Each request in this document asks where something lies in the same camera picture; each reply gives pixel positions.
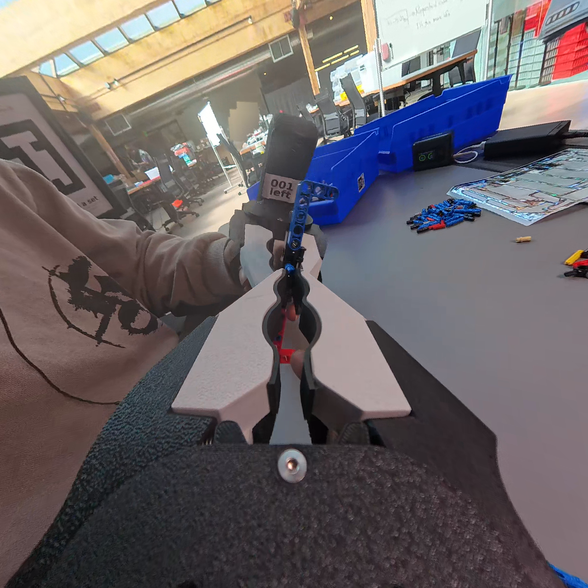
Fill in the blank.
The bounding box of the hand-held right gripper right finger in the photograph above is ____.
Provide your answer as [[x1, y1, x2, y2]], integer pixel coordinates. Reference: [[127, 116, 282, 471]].
[[296, 269, 413, 437]]

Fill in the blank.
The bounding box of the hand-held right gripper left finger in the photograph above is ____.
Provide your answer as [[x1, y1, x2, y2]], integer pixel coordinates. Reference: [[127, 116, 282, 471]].
[[171, 269, 286, 445]]

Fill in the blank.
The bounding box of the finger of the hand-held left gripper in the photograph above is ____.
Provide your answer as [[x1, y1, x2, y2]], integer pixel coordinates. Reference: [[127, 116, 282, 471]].
[[239, 224, 277, 289], [302, 229, 325, 279]]

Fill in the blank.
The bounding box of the black red blue beam assembly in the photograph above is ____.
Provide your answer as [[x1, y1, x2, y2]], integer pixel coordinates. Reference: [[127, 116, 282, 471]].
[[271, 180, 340, 364]]

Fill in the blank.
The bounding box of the grey desk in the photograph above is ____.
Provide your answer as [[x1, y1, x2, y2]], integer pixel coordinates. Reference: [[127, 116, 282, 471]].
[[216, 69, 588, 570]]

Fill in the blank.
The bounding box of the person's left hand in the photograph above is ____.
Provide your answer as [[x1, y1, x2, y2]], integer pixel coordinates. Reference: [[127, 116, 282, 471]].
[[223, 236, 253, 291]]

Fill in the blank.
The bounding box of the blue plastic bin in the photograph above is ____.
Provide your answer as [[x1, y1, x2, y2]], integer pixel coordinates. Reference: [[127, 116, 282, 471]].
[[354, 75, 513, 174], [247, 128, 381, 227]]

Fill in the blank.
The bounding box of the black office chair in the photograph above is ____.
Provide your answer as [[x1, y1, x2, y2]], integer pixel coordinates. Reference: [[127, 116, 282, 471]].
[[339, 73, 368, 135], [154, 154, 205, 233]]

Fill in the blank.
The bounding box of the pile of blue red pins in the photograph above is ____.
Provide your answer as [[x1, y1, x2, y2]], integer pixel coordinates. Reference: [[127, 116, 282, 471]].
[[406, 199, 482, 234]]

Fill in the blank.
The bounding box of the black case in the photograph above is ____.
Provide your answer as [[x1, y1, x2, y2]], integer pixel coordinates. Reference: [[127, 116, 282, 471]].
[[412, 131, 454, 172]]

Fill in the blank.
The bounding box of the whiteboard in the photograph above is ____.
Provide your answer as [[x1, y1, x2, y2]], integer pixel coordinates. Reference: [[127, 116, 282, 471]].
[[374, 0, 490, 70]]

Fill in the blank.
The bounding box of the shiny sticker sheet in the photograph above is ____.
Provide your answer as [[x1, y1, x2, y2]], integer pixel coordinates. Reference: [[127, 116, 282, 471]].
[[447, 148, 588, 226]]

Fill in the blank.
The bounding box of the black power adapter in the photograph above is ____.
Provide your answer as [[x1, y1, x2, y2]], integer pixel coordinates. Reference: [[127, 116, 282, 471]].
[[484, 120, 571, 160]]

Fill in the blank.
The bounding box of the pile of mixed small pieces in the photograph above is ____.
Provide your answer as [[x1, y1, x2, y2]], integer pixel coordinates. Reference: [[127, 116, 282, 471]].
[[564, 248, 588, 279]]

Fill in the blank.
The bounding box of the framed black white marker sign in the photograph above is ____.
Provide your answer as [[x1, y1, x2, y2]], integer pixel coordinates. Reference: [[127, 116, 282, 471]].
[[0, 76, 118, 219]]

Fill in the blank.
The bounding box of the shelf of red bins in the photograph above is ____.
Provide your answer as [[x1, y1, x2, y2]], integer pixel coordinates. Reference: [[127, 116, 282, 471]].
[[487, 0, 588, 88]]

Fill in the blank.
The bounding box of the white cable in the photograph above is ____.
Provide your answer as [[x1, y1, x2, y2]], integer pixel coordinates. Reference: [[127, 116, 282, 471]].
[[452, 142, 486, 164]]

